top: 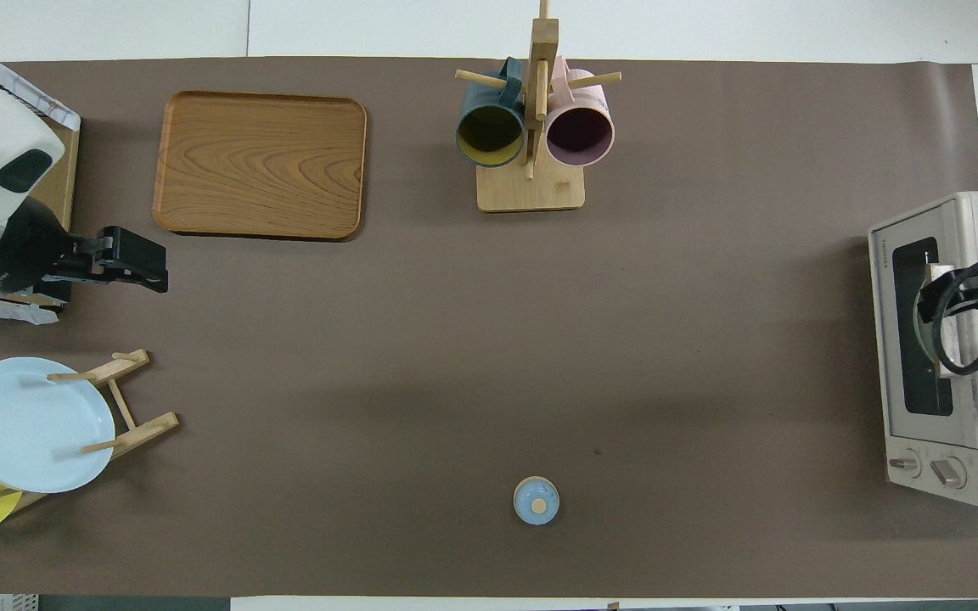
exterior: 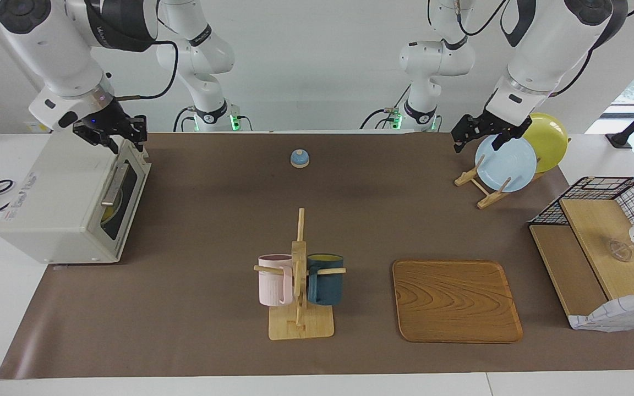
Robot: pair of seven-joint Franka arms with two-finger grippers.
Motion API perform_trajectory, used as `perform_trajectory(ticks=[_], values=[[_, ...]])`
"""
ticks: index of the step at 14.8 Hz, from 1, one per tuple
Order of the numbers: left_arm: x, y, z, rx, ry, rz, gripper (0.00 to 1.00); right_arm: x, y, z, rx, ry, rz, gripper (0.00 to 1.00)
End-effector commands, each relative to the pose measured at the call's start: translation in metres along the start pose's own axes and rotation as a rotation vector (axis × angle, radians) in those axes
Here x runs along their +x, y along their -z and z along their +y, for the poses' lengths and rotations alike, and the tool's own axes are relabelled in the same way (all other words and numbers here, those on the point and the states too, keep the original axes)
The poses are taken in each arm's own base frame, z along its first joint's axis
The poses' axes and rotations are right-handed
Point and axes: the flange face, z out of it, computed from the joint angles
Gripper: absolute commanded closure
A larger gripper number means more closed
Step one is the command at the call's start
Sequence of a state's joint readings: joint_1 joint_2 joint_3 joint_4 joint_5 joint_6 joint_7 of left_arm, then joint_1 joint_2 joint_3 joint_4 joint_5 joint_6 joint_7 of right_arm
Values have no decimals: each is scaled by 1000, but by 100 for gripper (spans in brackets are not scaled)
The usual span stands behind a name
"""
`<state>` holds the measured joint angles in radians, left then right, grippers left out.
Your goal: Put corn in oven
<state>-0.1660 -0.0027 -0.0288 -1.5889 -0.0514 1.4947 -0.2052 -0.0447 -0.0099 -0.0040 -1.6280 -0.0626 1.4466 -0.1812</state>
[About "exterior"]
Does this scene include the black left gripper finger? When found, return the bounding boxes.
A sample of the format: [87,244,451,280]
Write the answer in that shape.
[451,114,480,153]
[491,122,531,152]

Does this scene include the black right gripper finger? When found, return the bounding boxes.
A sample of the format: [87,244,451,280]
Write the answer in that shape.
[129,115,147,152]
[73,125,119,153]

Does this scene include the glass oven door with handle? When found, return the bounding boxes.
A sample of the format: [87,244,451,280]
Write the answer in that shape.
[100,140,151,260]

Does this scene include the beige toaster oven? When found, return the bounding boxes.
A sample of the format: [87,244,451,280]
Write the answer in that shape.
[0,130,151,265]

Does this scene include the light blue plate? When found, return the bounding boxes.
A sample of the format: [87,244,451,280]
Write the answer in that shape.
[474,134,538,193]

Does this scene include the yellow plate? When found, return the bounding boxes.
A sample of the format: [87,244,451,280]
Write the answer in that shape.
[522,113,569,174]

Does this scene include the wooden plate rack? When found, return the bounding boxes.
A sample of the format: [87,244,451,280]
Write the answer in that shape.
[455,137,571,210]

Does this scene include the wooden shelf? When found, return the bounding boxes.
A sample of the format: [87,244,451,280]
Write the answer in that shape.
[530,198,634,331]

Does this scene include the brown table mat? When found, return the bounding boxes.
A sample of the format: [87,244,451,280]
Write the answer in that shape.
[0,132,634,380]

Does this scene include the clear glass object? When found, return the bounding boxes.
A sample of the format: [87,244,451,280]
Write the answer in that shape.
[606,240,634,263]

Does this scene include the wooden serving tray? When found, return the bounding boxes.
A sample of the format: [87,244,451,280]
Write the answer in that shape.
[392,260,523,344]

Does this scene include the pink mug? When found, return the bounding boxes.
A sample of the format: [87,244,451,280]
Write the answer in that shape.
[258,254,294,307]

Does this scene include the white checked cloth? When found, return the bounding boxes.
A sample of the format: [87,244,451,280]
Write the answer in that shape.
[569,290,634,333]

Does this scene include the dark blue mug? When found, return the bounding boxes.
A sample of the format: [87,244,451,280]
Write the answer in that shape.
[307,254,345,306]

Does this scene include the wooden mug tree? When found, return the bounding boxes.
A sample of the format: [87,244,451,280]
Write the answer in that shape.
[254,208,347,340]

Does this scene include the black right base cable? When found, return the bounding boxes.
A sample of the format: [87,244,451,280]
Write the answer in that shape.
[173,106,199,133]

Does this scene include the black base cable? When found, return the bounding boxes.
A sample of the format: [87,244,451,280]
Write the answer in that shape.
[360,81,411,130]
[173,106,199,133]

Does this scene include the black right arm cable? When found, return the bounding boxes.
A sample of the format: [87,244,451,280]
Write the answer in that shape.
[116,40,179,101]

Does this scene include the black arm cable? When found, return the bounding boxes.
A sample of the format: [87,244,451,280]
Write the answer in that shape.
[427,0,634,100]
[116,40,179,101]

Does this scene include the black left base cable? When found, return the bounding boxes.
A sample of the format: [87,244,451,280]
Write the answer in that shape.
[360,81,411,130]

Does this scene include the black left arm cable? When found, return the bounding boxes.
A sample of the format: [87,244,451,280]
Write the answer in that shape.
[427,0,634,100]

